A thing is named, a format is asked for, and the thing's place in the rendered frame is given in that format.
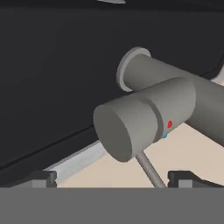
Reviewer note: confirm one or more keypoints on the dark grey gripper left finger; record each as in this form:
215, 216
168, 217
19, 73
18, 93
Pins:
43, 178

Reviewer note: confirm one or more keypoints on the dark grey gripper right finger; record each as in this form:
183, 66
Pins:
179, 178

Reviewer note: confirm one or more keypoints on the grey metal tap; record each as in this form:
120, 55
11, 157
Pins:
180, 96

